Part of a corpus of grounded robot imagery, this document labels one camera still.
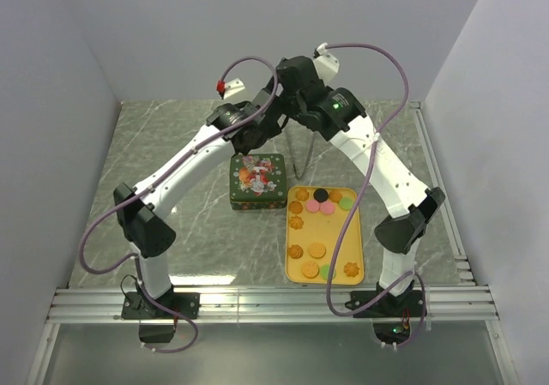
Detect orange flower cookie top-right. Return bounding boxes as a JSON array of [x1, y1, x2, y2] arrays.
[[329, 189, 343, 203]]

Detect round dotted biscuit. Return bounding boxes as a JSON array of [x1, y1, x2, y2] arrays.
[[301, 261, 320, 279], [308, 242, 327, 259]]

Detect green christmas cookie tin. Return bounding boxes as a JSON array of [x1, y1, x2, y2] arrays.
[[230, 194, 287, 211]]

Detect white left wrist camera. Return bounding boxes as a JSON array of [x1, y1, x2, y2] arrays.
[[216, 78, 248, 103]]

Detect metal serving tongs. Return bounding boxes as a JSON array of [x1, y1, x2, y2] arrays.
[[284, 122, 317, 181]]

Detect swirl butter cookie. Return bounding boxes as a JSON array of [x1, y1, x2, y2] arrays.
[[287, 244, 304, 259]]

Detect pink round cookie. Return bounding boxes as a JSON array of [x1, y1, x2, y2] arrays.
[[305, 199, 321, 213], [320, 201, 335, 215]]

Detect round dotted biscuit middle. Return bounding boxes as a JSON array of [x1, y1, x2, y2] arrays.
[[308, 242, 327, 259]]

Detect round dotted biscuit bottom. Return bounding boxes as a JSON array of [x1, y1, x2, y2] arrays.
[[301, 261, 320, 279]]

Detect orange flower cookie bottom-right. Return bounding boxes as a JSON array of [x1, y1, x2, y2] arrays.
[[343, 262, 360, 278]]

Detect aluminium frame rail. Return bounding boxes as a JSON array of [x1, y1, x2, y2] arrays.
[[46, 286, 498, 324]]

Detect green round cookie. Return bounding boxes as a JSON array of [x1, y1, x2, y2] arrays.
[[338, 196, 354, 211], [319, 264, 330, 281]]

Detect yellow cookie tray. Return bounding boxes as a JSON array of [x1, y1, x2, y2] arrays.
[[285, 185, 365, 286]]

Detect round brown cookie top-left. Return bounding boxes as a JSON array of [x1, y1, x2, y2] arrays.
[[288, 201, 303, 214]]

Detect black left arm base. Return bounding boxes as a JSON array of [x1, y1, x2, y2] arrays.
[[121, 291, 200, 320]]

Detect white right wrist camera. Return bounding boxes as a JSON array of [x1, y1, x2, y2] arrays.
[[313, 43, 340, 85]]

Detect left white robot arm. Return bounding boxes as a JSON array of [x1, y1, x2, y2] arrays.
[[113, 87, 281, 318]]

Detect gold tin lid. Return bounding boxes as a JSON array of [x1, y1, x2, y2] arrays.
[[229, 153, 288, 204]]

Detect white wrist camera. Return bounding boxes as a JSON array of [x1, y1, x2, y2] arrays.
[[216, 78, 248, 103], [313, 43, 340, 85]]

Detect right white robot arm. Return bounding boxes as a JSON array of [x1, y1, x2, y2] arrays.
[[276, 53, 445, 316]]

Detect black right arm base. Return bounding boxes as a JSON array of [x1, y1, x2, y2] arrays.
[[345, 290, 426, 319]]

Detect orange flower cookie middle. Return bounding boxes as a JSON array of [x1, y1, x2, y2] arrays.
[[288, 215, 304, 230]]

